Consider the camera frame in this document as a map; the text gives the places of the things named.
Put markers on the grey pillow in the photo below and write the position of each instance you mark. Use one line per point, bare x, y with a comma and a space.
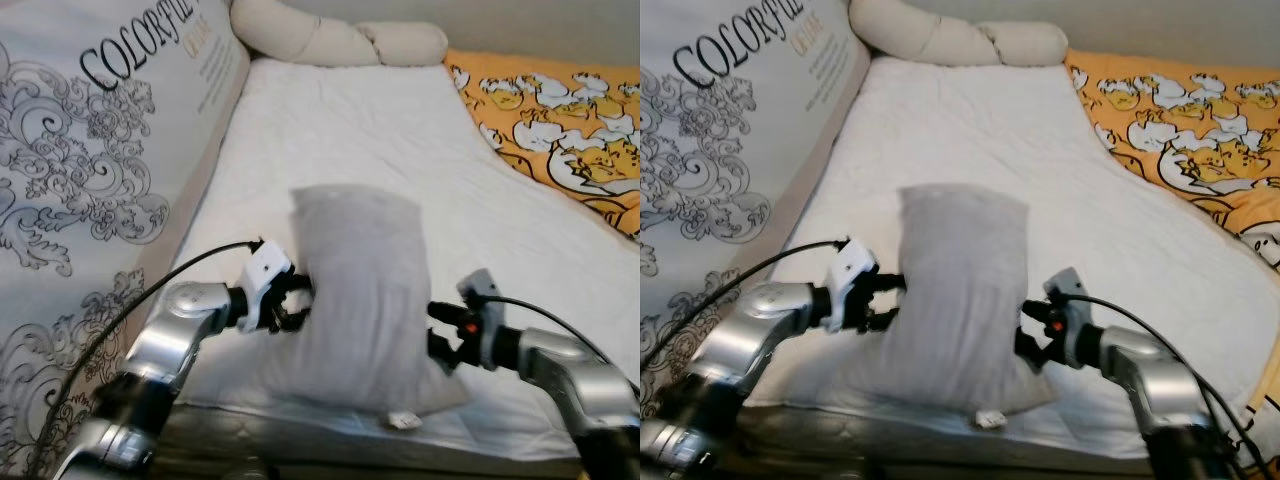
360, 280
960, 280

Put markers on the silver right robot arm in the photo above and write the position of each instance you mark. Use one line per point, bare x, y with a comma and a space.
570, 370
1150, 370

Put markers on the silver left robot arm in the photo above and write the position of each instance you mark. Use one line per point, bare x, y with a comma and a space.
175, 335
770, 310

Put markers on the white quilted bed mattress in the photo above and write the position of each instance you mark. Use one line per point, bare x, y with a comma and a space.
980, 130
350, 130

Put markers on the yellow cartoon egg blanket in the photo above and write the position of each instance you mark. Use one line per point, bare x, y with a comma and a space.
560, 120
1180, 120

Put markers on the patterned upright mattress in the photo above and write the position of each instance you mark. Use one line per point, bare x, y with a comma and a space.
700, 150
60, 150

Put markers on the cream bolster pillow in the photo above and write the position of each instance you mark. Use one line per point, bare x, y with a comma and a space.
920, 35
300, 35

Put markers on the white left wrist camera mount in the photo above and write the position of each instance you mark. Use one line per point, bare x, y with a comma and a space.
262, 280
850, 280

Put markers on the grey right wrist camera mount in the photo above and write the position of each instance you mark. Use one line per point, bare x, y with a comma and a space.
480, 288
1066, 288

